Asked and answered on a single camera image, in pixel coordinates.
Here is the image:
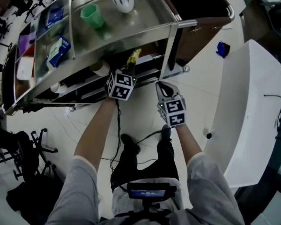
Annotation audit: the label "person's left forearm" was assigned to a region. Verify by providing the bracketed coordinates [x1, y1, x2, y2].
[74, 97, 118, 171]

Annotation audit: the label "blue and red bag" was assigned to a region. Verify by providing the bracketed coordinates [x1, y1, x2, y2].
[215, 41, 231, 59]

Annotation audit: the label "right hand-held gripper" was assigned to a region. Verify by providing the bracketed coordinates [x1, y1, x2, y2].
[155, 81, 187, 128]

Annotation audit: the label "thin black faucet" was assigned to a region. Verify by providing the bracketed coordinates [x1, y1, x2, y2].
[263, 93, 281, 103]

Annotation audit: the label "white mug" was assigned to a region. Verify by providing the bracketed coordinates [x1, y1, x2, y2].
[50, 81, 69, 94]

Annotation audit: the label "black cable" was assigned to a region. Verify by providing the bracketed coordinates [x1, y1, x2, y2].
[135, 129, 165, 145]
[109, 99, 123, 171]

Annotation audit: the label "black office chair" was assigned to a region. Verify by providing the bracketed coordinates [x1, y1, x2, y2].
[8, 0, 52, 23]
[0, 125, 59, 185]

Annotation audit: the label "person's right forearm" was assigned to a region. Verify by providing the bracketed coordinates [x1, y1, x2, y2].
[175, 123, 203, 166]

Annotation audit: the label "person's grey shirt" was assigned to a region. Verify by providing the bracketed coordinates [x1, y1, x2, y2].
[44, 151, 247, 225]

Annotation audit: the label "person's black shoe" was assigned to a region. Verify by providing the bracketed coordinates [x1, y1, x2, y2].
[120, 133, 141, 155]
[161, 124, 172, 141]

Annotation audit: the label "purple packet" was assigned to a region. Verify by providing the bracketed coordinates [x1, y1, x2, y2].
[18, 30, 37, 57]

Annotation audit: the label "yellow snack packet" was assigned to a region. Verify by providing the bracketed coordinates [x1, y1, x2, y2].
[126, 48, 142, 70]

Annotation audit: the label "stainless steel cart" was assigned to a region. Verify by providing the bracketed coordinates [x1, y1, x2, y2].
[1, 0, 235, 116]

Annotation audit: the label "person's right black shoe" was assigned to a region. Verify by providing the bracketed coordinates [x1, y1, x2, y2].
[161, 124, 172, 141]

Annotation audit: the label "white table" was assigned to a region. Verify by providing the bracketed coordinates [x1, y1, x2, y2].
[203, 39, 281, 188]

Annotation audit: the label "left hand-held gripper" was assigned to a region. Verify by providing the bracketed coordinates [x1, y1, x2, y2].
[104, 68, 138, 101]

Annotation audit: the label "person's black trousers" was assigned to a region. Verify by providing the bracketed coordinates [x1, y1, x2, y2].
[111, 135, 180, 192]

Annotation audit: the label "black chest-mounted device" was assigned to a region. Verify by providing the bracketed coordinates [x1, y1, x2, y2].
[114, 182, 177, 220]

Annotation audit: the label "person's left black shoe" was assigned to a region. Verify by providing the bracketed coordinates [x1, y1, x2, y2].
[120, 133, 141, 155]

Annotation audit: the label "white striped cup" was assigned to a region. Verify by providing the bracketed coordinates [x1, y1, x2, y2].
[111, 0, 134, 14]

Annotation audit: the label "blue and white box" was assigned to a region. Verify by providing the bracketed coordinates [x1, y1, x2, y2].
[46, 37, 72, 68]

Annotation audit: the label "green plastic cup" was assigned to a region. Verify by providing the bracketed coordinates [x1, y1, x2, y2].
[80, 3, 105, 30]

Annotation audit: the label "black backpack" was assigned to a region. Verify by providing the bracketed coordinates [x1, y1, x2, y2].
[259, 1, 281, 38]

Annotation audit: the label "wooden cabinet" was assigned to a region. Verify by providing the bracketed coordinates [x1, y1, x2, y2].
[239, 0, 281, 54]

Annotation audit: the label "dark blue flat packet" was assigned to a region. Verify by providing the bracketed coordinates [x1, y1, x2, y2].
[47, 7, 65, 28]

